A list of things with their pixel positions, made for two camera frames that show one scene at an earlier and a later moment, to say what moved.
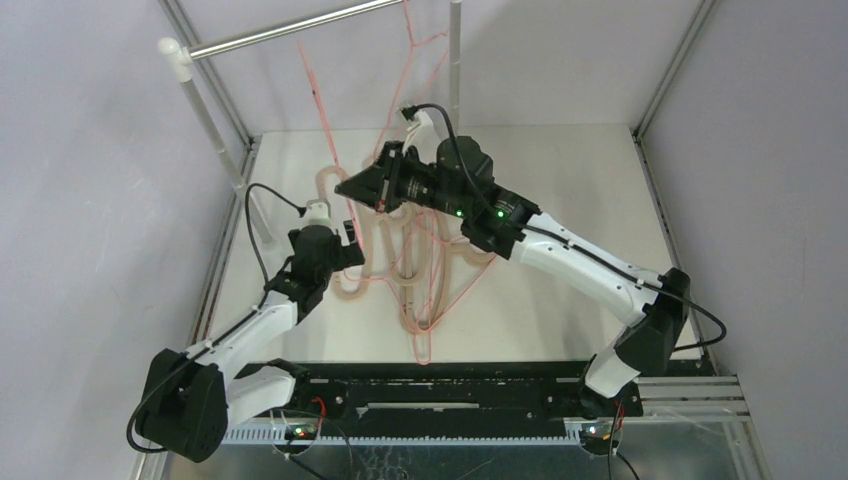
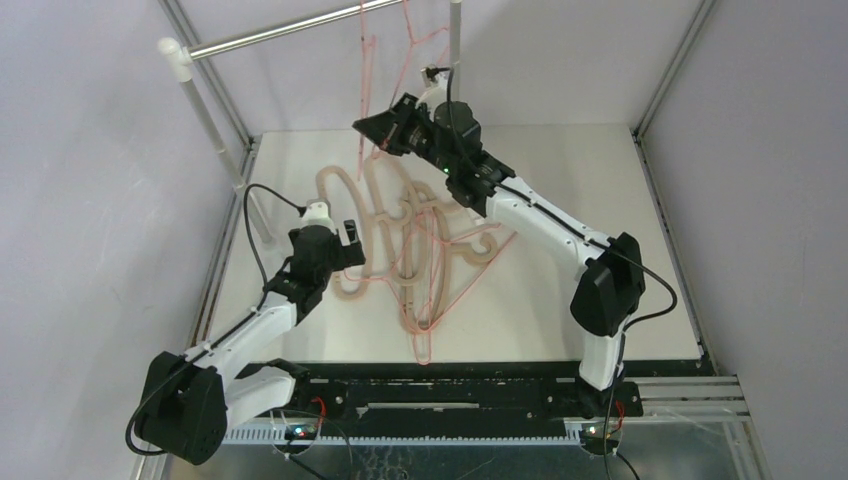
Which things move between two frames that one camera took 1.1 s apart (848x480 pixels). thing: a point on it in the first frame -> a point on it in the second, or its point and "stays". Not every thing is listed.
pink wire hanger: (414, 45) stays
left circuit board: (300, 432) stays
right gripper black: (390, 179) -> (400, 127)
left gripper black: (349, 255) stays
